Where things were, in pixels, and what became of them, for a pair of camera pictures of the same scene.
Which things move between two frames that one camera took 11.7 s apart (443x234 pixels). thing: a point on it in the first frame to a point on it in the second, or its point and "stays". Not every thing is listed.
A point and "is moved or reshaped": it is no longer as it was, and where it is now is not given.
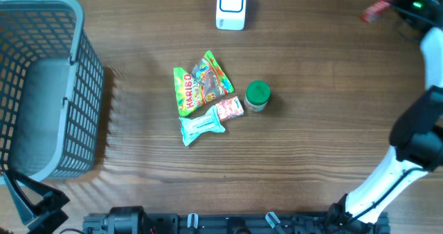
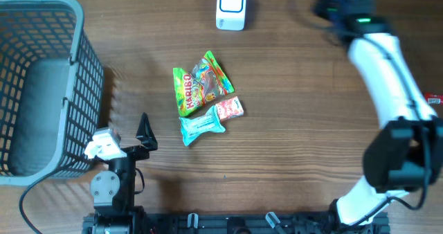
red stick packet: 369,14 is moved or reshaped
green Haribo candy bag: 205,81 stays
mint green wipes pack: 192,128 stays
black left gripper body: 49,220 to 125,167
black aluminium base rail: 297,222 stays
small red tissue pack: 229,108 stays
